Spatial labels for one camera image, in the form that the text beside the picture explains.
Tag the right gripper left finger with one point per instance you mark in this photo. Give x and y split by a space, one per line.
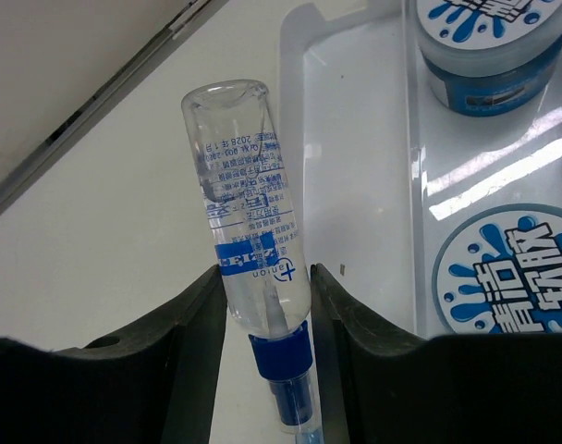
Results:
151 381

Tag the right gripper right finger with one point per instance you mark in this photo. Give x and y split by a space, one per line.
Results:
379 383

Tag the white organizer tray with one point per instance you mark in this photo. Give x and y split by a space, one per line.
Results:
380 171

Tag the aluminium rail back edge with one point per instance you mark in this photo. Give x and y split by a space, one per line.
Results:
163 44

